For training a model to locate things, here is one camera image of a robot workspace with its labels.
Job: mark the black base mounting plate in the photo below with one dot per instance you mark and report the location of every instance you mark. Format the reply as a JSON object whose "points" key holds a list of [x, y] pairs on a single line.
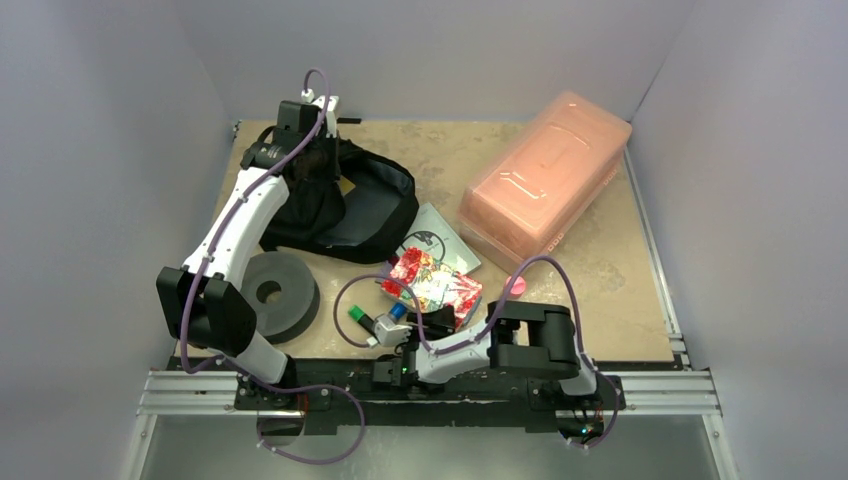
{"points": [[345, 395]]}

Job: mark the grey foam roll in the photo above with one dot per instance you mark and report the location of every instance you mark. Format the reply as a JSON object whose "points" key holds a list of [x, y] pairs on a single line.
{"points": [[284, 294]]}

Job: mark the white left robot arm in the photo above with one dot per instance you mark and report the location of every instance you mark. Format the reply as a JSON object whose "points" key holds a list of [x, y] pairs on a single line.
{"points": [[202, 301]]}

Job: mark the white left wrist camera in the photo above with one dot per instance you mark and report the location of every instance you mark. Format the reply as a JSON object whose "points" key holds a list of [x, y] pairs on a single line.
{"points": [[325, 103]]}

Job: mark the translucent pink plastic storage box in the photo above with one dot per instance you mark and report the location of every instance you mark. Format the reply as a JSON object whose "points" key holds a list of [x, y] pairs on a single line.
{"points": [[524, 202]]}

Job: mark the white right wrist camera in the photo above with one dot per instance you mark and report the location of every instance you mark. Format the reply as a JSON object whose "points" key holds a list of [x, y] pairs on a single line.
{"points": [[385, 331]]}

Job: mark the green highlighter marker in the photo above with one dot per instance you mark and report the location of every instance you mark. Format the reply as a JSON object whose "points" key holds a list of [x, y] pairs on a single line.
{"points": [[361, 316]]}

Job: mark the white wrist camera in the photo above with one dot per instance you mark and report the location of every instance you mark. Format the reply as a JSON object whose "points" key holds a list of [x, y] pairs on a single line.
{"points": [[325, 103], [385, 331]]}

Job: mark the pink capped small bottle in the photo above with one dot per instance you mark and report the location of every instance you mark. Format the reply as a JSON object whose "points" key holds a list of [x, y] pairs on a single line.
{"points": [[515, 287]]}

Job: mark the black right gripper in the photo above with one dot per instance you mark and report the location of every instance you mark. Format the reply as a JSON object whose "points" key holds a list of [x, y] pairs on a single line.
{"points": [[427, 318]]}

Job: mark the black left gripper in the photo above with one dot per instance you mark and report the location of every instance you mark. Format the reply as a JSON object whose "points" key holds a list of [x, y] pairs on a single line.
{"points": [[330, 173]]}

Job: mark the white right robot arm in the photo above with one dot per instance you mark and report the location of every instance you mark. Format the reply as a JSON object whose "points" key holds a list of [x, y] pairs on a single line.
{"points": [[531, 340]]}

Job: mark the blue capped glue stick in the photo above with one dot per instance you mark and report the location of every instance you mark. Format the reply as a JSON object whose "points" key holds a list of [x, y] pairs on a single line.
{"points": [[397, 312]]}

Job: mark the black student backpack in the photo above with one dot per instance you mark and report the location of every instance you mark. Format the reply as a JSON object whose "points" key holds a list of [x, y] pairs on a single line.
{"points": [[345, 202]]}

